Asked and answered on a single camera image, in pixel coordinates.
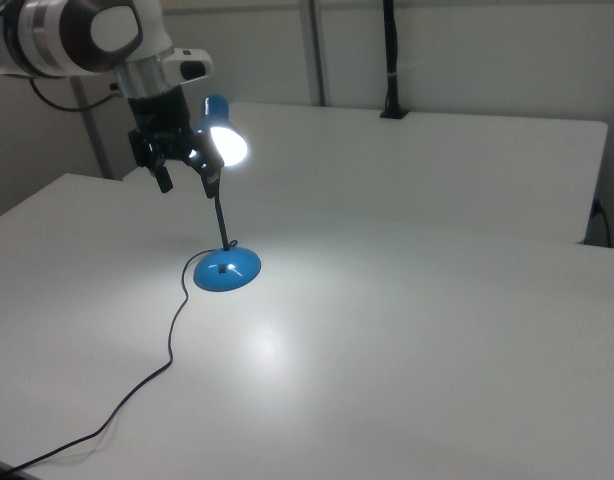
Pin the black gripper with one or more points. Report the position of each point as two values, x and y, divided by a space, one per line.
159 112

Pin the blue desk lamp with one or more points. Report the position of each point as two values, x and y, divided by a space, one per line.
227 275

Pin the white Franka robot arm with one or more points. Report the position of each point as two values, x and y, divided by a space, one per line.
42 35

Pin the black clamp pole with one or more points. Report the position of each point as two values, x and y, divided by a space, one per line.
391 50

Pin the slim grey frame post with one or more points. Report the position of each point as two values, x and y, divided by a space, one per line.
94 140

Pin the wide grey frame post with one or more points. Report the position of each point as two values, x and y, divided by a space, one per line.
314 50

